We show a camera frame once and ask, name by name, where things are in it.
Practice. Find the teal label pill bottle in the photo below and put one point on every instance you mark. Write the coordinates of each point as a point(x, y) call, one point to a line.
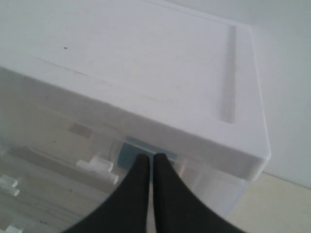
point(132, 147)

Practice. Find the white plastic drawer cabinet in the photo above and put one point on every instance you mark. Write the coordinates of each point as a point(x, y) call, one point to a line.
point(173, 77)

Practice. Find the bottom wide clear drawer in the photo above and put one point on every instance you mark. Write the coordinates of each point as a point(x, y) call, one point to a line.
point(29, 225)

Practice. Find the wide clear drawer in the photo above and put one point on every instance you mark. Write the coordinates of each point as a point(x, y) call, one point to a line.
point(39, 186)
point(29, 225)

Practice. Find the small drawer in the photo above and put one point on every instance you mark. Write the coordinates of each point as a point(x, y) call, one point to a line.
point(57, 136)

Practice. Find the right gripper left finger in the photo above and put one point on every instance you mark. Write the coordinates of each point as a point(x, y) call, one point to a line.
point(125, 210)

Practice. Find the middle wide clear drawer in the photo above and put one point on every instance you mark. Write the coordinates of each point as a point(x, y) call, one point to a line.
point(39, 186)

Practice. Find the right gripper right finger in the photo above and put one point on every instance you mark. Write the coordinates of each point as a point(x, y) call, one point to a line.
point(176, 208)

